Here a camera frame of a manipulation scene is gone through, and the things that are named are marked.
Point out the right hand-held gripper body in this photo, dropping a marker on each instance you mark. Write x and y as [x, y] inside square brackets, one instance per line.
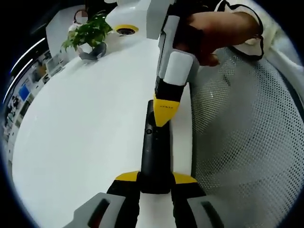
[154, 19]

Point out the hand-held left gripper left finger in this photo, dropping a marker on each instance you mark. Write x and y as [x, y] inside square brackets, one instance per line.
[118, 199]

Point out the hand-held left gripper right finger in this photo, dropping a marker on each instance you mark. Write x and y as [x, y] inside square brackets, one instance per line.
[187, 197]

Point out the black remote control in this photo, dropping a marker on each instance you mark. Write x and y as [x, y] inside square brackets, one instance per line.
[155, 154]

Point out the person's right hand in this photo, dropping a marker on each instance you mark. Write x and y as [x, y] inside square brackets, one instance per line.
[225, 28]

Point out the green potted plant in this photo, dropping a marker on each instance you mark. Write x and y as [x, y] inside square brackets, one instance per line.
[90, 31]

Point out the blue box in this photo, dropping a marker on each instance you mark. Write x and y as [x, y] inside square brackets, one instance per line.
[23, 93]

